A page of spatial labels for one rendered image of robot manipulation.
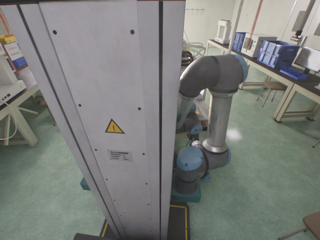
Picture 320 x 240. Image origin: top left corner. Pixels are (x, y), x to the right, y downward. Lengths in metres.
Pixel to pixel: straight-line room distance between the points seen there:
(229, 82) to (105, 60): 0.43
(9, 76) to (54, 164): 1.35
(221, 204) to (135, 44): 1.88
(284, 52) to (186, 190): 3.57
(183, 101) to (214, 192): 1.56
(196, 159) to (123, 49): 0.55
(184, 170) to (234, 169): 1.65
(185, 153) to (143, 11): 0.59
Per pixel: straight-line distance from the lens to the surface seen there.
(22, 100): 2.92
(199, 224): 1.87
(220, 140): 0.74
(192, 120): 0.90
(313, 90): 3.30
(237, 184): 2.21
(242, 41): 5.10
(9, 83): 3.00
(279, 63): 4.05
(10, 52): 3.00
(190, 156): 0.73
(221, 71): 0.58
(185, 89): 0.58
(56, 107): 0.48
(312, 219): 1.76
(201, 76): 0.56
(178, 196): 0.89
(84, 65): 0.38
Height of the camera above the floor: 1.73
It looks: 36 degrees down
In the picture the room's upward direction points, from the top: straight up
